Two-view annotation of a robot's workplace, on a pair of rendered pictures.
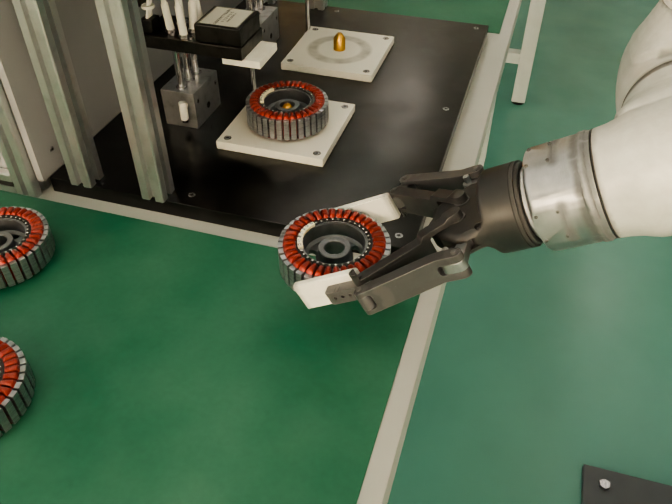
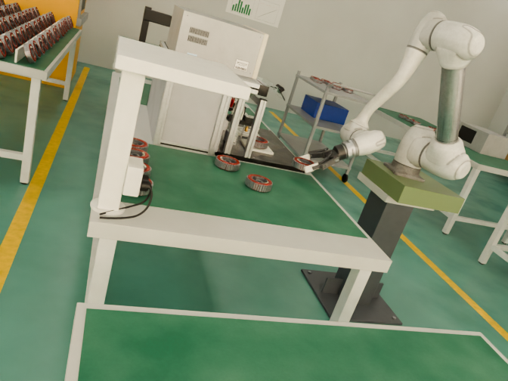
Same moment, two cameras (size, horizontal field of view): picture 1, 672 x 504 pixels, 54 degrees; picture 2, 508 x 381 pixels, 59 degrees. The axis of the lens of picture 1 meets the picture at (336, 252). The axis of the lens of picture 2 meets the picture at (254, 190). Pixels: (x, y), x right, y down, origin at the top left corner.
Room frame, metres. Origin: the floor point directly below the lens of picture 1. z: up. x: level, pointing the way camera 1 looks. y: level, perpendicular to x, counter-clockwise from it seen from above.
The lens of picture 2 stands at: (-1.01, 1.43, 1.38)
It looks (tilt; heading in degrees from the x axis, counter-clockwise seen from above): 20 degrees down; 322
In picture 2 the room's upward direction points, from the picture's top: 18 degrees clockwise
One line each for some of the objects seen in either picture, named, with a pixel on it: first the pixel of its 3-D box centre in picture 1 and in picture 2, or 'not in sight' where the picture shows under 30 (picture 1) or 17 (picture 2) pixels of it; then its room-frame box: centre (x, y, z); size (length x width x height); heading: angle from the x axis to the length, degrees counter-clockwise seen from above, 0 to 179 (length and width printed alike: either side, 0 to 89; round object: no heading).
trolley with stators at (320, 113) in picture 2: not in sight; (322, 123); (2.68, -2.14, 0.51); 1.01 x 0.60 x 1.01; 163
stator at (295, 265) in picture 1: (334, 252); (303, 164); (0.50, 0.00, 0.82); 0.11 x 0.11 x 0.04
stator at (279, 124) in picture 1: (287, 109); (257, 141); (0.81, 0.07, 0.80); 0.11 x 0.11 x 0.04
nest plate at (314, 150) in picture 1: (288, 125); (256, 146); (0.81, 0.07, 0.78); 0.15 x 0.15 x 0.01; 73
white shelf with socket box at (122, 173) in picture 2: not in sight; (163, 134); (0.23, 0.85, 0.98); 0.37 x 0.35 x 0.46; 163
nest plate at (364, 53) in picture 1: (339, 52); (245, 131); (1.04, -0.01, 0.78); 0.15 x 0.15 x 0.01; 73
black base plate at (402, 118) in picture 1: (307, 94); (247, 140); (0.93, 0.04, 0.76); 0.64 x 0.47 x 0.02; 163
